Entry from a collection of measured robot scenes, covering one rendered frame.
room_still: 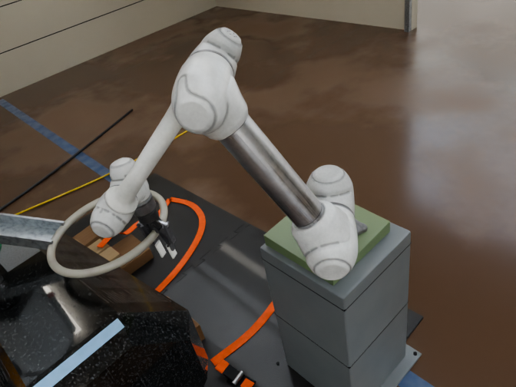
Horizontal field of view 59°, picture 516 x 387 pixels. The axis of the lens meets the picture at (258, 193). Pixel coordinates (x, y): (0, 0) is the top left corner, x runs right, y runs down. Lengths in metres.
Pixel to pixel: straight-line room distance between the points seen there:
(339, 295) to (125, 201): 0.74
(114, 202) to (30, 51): 5.65
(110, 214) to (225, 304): 1.33
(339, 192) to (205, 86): 0.62
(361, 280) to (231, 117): 0.76
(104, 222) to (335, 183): 0.72
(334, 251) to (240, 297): 1.37
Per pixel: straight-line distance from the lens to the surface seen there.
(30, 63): 6.99
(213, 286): 2.72
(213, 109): 1.02
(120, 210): 1.42
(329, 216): 1.31
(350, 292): 1.54
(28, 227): 2.08
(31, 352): 1.72
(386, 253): 1.65
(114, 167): 1.54
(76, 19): 7.16
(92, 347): 1.65
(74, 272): 1.73
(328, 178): 1.46
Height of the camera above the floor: 1.98
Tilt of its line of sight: 37 degrees down
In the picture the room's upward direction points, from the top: 12 degrees counter-clockwise
